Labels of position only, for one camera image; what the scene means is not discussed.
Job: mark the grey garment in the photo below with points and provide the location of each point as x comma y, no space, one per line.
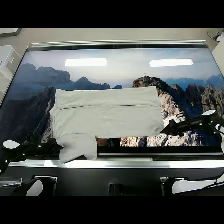
106,116

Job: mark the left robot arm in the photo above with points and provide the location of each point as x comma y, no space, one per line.
13,154

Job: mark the silver frame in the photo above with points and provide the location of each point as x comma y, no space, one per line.
140,164

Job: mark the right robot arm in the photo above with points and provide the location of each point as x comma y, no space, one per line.
200,122

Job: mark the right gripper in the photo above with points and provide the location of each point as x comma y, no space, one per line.
172,127

